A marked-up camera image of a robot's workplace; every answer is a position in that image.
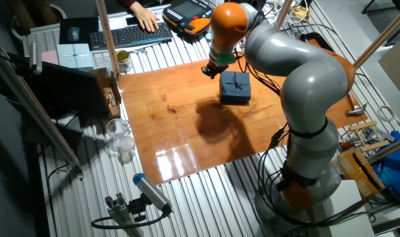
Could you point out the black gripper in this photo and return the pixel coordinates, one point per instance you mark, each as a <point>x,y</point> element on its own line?
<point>219,68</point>

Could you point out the blue ribboned casing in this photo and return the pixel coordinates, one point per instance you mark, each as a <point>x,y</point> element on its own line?
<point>234,95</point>

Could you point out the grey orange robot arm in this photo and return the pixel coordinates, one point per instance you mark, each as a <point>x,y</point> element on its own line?
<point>312,82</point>

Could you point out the person's dark sleeved forearm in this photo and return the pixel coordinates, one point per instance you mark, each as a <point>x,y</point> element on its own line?
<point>126,3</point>

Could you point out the brown cardboard box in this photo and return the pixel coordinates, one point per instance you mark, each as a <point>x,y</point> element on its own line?
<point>112,98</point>

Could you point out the light blue gift box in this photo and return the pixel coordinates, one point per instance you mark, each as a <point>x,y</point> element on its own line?
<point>75,56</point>

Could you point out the pink box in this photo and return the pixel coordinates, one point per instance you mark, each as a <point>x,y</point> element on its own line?
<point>50,57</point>

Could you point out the white box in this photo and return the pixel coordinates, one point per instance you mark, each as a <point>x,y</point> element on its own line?
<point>348,194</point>

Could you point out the person's hand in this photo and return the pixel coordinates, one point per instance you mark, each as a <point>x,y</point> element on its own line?
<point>145,18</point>

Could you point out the orange black teach pendant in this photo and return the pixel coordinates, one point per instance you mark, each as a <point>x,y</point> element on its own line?
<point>187,13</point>

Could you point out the glossy wooden board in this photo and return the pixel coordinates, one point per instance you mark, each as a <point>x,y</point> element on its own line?
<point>140,98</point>

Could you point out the glass jar gold lid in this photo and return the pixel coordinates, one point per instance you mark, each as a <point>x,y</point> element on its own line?
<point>123,62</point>

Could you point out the black computer keyboard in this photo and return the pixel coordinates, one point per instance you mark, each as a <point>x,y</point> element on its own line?
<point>121,37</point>

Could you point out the black clamp silver rod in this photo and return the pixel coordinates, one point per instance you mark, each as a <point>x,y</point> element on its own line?
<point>310,35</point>

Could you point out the brass metal object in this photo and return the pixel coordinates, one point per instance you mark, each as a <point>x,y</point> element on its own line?
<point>300,13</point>

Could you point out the clear plastic container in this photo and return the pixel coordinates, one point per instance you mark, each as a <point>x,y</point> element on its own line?
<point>101,61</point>

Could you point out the clear glass beaker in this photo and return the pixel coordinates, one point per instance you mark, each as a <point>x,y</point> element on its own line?
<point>116,130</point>

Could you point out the small clear plastic cup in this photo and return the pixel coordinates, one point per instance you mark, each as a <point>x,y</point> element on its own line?
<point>127,146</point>

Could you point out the black mouse pad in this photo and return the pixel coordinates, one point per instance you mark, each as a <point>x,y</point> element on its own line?
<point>88,26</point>

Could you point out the grey computer mouse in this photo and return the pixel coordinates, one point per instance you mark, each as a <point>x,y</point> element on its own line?
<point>73,34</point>

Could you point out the black flat panel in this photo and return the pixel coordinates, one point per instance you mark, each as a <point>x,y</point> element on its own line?
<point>62,89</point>

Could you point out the small wooden rack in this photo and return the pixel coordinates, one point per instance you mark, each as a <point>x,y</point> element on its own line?
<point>362,125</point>

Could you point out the long aluminium beam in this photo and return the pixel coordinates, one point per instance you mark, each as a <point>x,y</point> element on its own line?
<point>39,113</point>

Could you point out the white tape roll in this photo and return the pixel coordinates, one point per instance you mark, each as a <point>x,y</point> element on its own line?
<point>385,107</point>

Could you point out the beige cardboard sheet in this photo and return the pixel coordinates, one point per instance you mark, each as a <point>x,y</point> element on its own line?
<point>399,66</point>

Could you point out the blue plastic bag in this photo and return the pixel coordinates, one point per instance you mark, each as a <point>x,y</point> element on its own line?
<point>395,168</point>

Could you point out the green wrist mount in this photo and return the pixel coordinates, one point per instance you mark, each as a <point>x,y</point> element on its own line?
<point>225,59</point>

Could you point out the wooden frame pole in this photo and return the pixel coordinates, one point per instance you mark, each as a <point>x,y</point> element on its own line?
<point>390,148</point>
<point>283,13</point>
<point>384,34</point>
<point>108,36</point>

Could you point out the silver camera blue tip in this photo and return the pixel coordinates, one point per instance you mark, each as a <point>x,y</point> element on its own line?
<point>150,191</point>

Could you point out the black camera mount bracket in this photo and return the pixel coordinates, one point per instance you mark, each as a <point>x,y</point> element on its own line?
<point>137,207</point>

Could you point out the aluminium profile post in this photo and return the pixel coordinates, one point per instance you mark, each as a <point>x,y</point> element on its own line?
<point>119,210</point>

